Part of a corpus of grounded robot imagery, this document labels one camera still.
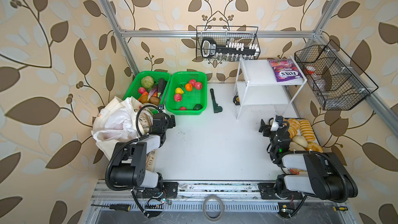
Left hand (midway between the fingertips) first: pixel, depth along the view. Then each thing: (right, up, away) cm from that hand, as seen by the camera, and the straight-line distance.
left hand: (166, 114), depth 93 cm
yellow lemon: (+5, +15, +18) cm, 24 cm away
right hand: (+62, -4, -4) cm, 63 cm away
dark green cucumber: (-7, +18, +16) cm, 25 cm away
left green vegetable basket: (-27, +20, +19) cm, 39 cm away
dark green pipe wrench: (+32, +3, +12) cm, 34 cm away
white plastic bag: (-19, -3, -16) cm, 25 cm away
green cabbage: (-18, +22, +19) cm, 34 cm away
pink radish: (-23, +16, +19) cm, 34 cm away
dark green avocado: (+19, +4, +6) cm, 20 cm away
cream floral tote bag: (-7, -2, -15) cm, 17 cm away
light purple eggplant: (-13, +15, +15) cm, 25 cm away
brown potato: (-11, +9, +11) cm, 17 cm away
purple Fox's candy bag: (+65, +25, -15) cm, 71 cm away
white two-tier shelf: (+49, +16, -17) cm, 55 cm away
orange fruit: (+12, +18, +19) cm, 29 cm away
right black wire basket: (+87, +17, -20) cm, 91 cm away
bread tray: (+78, -12, -8) cm, 80 cm away
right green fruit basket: (+10, +14, +21) cm, 27 cm away
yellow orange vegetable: (-18, +9, +12) cm, 24 cm away
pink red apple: (+19, +19, +19) cm, 33 cm away
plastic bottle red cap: (+80, +25, -12) cm, 84 cm away
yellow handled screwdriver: (-15, -40, -24) cm, 48 cm away
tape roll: (+30, -39, -18) cm, 52 cm away
